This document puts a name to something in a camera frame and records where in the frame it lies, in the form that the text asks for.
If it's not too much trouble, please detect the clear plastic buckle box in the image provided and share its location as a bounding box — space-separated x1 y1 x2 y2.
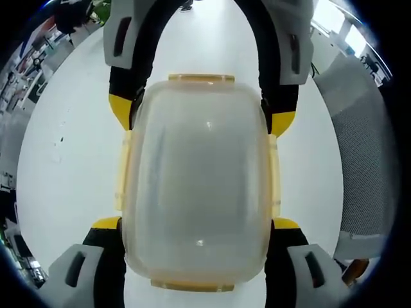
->
114 73 283 293

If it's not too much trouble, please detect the green potted plant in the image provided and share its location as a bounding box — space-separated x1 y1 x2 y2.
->
89 0 112 20

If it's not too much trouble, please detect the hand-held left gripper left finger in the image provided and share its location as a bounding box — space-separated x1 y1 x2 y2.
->
38 216 128 308

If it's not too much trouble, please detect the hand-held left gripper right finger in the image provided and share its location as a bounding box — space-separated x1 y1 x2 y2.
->
265 217 353 308

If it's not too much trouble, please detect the white storage shelf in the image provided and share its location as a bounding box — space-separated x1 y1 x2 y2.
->
0 38 55 112

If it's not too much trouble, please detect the grey mesh office chair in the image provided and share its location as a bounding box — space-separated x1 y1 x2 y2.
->
313 49 391 259

